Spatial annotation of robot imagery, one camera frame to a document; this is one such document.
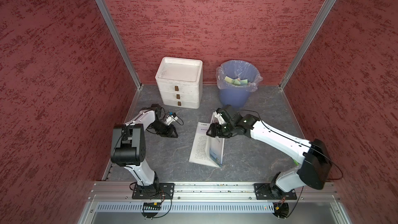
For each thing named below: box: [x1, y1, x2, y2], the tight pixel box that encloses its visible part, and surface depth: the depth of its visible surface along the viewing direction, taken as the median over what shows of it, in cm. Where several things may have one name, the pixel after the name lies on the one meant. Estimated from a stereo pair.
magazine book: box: [188, 112, 225, 168], surface depth 85 cm
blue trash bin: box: [215, 59, 263, 109], surface depth 99 cm
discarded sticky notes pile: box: [228, 76, 249, 86], surface depth 105 cm
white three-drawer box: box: [154, 57, 204, 109], surface depth 97 cm
